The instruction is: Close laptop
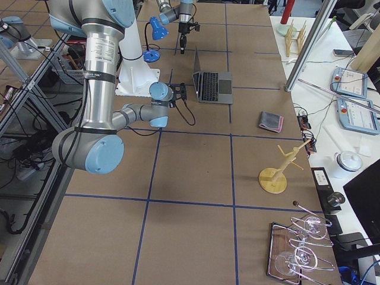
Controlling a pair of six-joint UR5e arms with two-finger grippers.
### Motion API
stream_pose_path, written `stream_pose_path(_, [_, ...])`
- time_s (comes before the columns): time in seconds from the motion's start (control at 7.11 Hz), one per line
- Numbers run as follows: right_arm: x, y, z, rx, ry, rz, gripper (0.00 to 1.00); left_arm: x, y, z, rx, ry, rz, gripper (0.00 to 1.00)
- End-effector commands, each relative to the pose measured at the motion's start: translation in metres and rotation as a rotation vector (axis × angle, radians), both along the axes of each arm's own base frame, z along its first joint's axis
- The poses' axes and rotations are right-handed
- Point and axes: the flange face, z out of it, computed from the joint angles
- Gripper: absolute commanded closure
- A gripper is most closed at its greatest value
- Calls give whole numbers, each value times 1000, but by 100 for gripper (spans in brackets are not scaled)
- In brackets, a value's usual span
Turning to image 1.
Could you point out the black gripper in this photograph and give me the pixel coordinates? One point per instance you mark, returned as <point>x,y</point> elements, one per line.
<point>182,28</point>

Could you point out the grey laptop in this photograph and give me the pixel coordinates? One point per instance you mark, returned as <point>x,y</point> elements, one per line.
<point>210,86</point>

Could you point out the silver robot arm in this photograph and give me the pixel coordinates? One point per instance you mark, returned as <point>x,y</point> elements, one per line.
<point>184,13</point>
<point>93,144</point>

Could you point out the blue desk lamp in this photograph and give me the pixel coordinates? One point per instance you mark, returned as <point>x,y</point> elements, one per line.
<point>158,32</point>

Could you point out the green glass plate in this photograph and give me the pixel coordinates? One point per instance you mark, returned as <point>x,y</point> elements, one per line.
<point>283,29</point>

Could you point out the wooden dish rack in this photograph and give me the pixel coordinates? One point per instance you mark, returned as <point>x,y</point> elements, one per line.
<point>294,36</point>

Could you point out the white plastic basket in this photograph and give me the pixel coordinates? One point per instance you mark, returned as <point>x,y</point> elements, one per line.
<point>68,70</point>

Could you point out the folded grey cloth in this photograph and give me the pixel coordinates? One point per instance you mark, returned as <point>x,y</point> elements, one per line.
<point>271,121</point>

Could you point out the far teach pendant tablet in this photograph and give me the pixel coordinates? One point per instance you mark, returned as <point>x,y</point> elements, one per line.
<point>349,83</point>

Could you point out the teach pendant tablet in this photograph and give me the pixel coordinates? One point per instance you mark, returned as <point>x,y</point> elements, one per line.
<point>349,83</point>
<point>356,118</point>

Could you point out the wooden mug tree stand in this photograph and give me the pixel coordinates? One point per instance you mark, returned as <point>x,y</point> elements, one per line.
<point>273,180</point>

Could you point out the near teach pendant tablet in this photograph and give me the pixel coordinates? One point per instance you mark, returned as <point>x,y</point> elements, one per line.
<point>356,118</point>

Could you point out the white enamel kettle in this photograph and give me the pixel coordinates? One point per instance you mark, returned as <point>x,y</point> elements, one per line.
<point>345,162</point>

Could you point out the black monitor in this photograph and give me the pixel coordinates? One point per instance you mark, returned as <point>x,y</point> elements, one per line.
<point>363,195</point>

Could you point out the wine glass rack tray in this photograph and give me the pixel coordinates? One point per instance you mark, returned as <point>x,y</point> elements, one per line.
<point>292,254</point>

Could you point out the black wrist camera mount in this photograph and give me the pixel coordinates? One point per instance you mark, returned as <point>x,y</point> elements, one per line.
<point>179,92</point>
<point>194,26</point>

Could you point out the aluminium frame post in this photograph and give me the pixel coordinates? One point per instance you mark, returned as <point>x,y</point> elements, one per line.
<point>315,31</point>

